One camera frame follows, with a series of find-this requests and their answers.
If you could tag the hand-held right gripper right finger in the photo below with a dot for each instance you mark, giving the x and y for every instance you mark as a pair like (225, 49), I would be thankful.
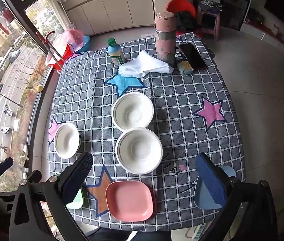
(210, 180)

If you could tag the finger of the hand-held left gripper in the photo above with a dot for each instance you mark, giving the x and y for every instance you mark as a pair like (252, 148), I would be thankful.
(35, 175)
(4, 164)

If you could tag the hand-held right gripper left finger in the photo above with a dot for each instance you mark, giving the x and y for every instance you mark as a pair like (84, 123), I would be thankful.
(78, 178)

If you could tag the blue square plate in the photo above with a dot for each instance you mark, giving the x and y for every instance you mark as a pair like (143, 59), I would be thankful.
(203, 199)

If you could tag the green square plate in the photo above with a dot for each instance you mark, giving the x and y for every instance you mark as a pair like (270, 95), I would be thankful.
(78, 200)

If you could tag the small white bowl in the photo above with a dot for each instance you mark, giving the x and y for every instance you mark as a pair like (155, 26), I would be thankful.
(67, 140)

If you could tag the pink square plate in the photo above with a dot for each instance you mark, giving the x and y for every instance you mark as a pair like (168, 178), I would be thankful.
(129, 200)

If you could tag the large plain white bowl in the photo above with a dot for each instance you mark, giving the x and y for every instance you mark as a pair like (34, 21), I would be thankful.
(139, 150)

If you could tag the white bowl with grey rim line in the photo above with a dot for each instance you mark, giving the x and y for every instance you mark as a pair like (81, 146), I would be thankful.
(133, 111)

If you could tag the person's legs in jeans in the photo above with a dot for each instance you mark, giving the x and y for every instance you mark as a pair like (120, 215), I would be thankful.
(131, 234)

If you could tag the checked star-print tablecloth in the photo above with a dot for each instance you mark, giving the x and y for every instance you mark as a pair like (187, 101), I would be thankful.
(177, 105)

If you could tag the yellow ball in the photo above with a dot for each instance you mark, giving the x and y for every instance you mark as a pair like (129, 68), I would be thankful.
(40, 88)

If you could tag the black smartphone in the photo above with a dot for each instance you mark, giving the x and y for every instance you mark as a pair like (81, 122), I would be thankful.
(192, 56)

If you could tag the red bucket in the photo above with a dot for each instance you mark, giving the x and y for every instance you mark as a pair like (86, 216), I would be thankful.
(63, 52)

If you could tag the green-capped plastic bottle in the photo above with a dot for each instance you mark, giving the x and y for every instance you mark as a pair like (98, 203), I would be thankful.
(116, 54)

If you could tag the white paper towel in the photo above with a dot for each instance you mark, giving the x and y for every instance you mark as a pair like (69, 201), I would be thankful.
(144, 66)

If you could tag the blue plastic basin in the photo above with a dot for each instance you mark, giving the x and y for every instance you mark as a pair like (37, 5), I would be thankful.
(86, 42)

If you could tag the worn pink thermos flask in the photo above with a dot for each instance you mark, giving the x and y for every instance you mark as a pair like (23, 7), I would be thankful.
(165, 39)

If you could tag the purple plastic stool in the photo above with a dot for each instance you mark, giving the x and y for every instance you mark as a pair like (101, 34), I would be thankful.
(208, 22)

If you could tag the dark cloth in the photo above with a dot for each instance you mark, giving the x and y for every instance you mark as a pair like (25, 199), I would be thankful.
(185, 20)

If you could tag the white cabinet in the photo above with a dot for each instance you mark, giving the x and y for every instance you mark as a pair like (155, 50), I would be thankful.
(106, 7)

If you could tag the red plastic basin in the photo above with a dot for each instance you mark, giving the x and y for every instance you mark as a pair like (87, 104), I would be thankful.
(179, 5)

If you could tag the black window frame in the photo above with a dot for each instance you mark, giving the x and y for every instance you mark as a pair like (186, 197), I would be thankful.
(38, 105)

